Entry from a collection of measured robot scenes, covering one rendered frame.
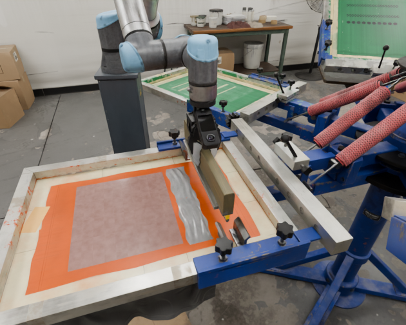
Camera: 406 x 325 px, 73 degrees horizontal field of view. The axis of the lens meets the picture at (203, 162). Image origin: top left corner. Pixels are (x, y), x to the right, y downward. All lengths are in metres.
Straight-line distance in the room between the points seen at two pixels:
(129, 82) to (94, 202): 0.58
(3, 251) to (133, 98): 0.78
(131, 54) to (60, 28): 3.83
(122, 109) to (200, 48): 0.74
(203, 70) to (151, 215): 0.46
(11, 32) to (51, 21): 0.52
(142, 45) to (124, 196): 0.48
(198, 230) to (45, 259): 0.41
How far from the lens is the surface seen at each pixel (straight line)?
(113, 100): 1.34
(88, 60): 4.61
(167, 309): 0.96
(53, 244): 0.89
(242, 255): 0.72
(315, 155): 1.04
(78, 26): 4.52
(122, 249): 0.81
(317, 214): 0.81
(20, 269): 0.88
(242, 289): 1.83
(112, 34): 1.28
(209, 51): 0.69
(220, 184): 0.69
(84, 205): 0.97
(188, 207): 0.87
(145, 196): 0.94
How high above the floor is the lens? 1.58
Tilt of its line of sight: 36 degrees down
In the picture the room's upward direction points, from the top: straight up
